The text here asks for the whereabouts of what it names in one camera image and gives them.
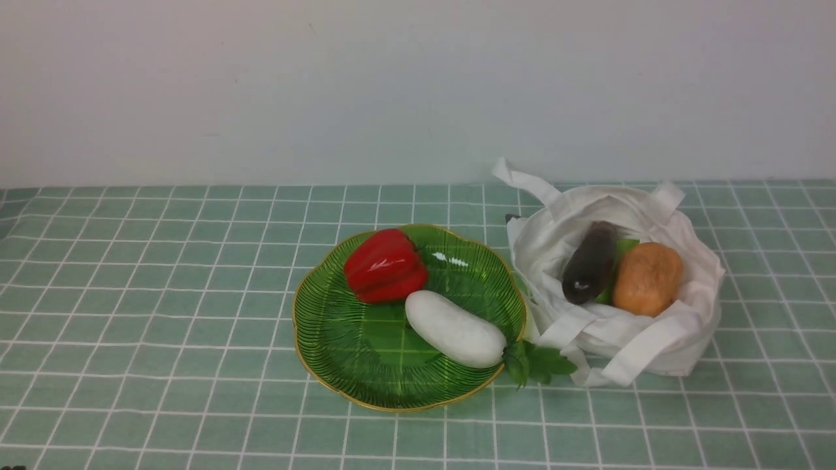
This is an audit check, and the green checkered tablecloth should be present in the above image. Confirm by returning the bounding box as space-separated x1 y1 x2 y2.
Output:
1 180 835 469

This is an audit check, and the brown potato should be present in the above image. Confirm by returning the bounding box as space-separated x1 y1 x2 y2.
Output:
611 242 684 318

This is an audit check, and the green glass plate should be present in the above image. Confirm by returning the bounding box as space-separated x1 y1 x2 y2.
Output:
292 224 526 413

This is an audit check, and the red bell pepper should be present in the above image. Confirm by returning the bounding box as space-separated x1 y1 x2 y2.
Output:
344 228 429 304

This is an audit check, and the green vegetable in bag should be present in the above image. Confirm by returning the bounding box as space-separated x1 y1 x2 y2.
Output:
594 239 640 306

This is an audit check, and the white radish with leaves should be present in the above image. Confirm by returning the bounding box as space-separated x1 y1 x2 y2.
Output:
405 290 577 387

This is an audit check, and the dark purple eggplant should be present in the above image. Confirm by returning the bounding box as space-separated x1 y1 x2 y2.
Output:
562 221 618 306

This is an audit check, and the white cloth bag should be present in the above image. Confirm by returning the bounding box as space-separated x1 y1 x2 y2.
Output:
492 158 726 388

